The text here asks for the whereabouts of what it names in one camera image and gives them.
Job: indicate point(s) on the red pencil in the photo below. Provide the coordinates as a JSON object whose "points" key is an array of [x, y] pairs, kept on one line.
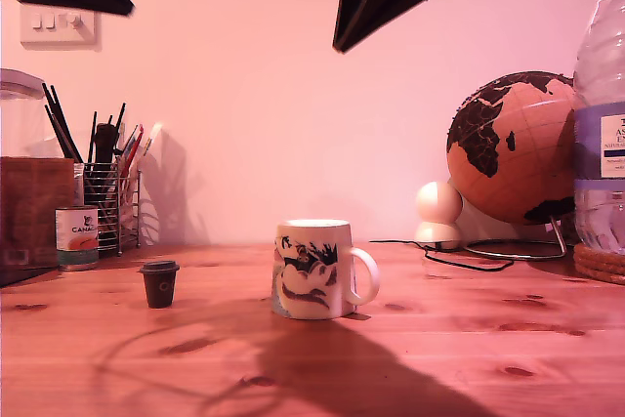
{"points": [[133, 143]]}

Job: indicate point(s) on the labelled tin can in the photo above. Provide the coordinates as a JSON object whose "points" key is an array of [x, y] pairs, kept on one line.
{"points": [[76, 241]]}

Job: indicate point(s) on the metal globe stand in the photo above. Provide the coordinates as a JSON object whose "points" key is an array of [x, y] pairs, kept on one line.
{"points": [[560, 236]]}

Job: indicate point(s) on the brown wooden box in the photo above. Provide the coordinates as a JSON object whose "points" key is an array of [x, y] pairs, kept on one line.
{"points": [[29, 202]]}

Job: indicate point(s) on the white printed coffee mug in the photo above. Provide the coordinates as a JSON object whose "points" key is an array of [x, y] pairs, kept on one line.
{"points": [[307, 280]]}

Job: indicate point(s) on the black chopstick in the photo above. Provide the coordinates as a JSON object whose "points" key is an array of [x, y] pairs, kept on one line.
{"points": [[57, 134], [60, 124], [67, 124]]}

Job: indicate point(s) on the large plastic water bottle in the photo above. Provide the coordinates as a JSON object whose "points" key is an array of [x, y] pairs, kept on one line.
{"points": [[600, 95]]}

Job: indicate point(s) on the dark brown coffee capsule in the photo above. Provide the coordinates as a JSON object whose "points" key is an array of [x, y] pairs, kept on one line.
{"points": [[158, 285]]}

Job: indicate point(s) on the cork coaster stack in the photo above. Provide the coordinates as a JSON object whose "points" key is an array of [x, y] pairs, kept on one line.
{"points": [[600, 265]]}

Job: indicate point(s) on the white round camera device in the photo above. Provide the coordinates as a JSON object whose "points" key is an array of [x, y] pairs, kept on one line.
{"points": [[438, 202]]}

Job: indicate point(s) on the white wall light switch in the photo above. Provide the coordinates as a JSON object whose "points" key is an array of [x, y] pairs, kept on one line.
{"points": [[58, 29]]}

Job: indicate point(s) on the thick dark brush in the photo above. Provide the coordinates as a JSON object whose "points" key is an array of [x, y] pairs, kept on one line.
{"points": [[105, 143]]}

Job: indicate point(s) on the white-tipped brush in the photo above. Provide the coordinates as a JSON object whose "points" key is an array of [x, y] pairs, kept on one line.
{"points": [[154, 134]]}

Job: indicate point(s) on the cork globe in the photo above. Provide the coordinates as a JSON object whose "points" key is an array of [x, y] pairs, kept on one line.
{"points": [[527, 158]]}

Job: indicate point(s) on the glass jar with lid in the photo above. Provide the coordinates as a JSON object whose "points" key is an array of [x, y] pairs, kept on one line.
{"points": [[19, 119]]}

